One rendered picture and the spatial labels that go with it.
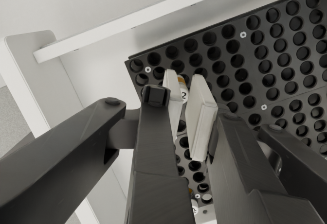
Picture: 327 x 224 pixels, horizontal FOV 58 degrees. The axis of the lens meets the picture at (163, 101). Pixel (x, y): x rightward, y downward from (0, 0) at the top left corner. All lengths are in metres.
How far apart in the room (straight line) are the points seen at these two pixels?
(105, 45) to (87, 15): 0.09
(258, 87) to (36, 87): 0.21
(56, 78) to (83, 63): 0.04
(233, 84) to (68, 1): 0.25
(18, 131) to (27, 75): 1.14
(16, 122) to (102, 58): 1.09
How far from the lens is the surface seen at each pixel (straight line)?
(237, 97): 0.29
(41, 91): 0.30
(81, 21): 0.43
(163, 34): 0.34
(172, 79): 0.17
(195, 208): 0.33
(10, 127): 1.43
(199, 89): 0.17
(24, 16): 0.46
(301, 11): 0.30
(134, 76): 0.28
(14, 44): 0.29
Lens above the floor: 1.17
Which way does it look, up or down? 73 degrees down
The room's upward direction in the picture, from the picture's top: 178 degrees counter-clockwise
